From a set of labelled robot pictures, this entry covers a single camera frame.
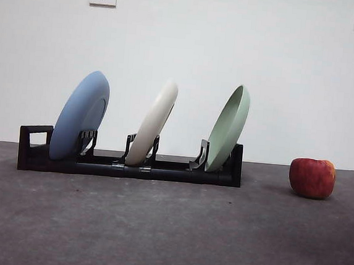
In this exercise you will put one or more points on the blue plate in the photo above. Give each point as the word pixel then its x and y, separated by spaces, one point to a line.
pixel 76 114

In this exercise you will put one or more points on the green plate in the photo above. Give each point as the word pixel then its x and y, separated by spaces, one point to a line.
pixel 226 133

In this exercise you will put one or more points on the cream yellow plate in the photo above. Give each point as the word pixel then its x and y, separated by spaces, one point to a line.
pixel 153 121

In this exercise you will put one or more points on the red apple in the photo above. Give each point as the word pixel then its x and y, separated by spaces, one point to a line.
pixel 312 178

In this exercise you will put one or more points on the black plate rack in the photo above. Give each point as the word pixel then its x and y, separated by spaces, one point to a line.
pixel 99 169

